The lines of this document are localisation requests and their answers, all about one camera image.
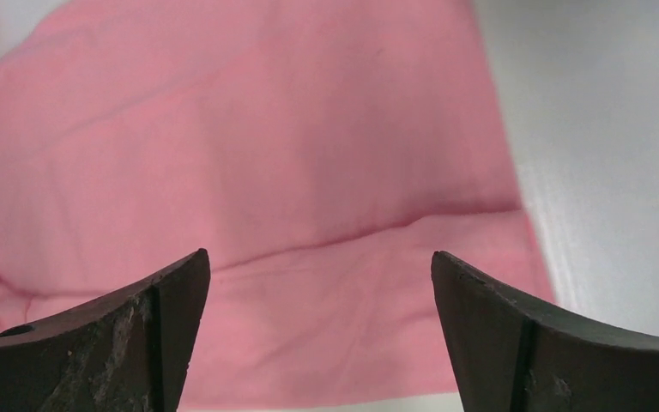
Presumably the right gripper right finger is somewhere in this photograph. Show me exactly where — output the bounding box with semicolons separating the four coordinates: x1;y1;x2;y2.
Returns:
432;251;659;412

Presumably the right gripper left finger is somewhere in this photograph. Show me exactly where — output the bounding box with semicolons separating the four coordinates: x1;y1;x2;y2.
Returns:
0;249;210;411

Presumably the pink t shirt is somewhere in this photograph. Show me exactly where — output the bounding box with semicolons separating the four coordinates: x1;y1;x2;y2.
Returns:
0;1;552;409

